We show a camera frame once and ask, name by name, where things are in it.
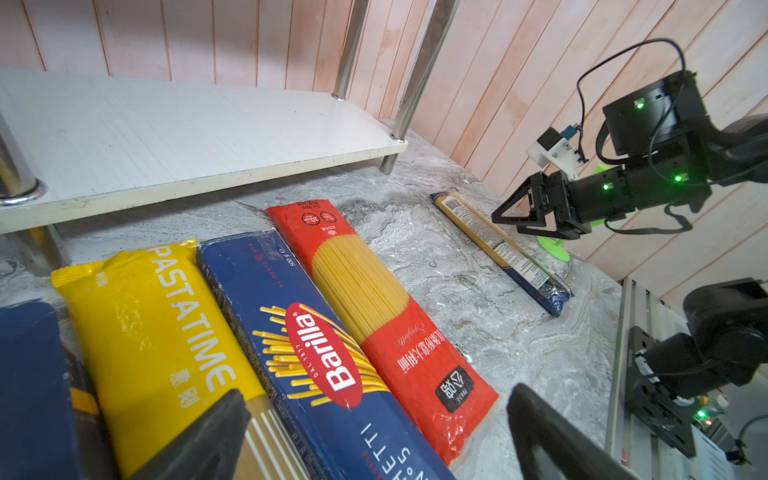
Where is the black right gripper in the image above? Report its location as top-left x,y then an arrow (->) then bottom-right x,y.
491,169 -> 636,240

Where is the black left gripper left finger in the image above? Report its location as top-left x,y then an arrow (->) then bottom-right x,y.
132,389 -> 250,479

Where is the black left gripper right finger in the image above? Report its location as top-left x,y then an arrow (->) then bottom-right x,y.
506,383 -> 636,479

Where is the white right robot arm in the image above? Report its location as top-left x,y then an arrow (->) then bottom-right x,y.
491,66 -> 767,240

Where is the yellow pasta bag left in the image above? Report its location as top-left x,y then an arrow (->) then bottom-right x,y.
51,240 -> 309,479

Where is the dark blue pasta box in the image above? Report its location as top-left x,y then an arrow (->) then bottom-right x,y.
0,301 -> 115,480

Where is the white two-tier shelf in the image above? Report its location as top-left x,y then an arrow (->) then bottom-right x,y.
1,1 -> 458,276

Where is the green plastic goblet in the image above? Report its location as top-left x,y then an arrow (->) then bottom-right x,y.
536,163 -> 611,263

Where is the clear blue spaghetti bag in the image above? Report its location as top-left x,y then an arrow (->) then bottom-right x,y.
430,191 -> 572,317

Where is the red spaghetti bag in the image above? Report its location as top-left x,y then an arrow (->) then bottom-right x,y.
267,200 -> 499,465

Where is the blue Barilla spaghetti box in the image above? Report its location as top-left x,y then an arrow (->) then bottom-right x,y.
197,229 -> 453,479

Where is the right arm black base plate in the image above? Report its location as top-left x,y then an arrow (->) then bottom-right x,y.
624,326 -> 696,458

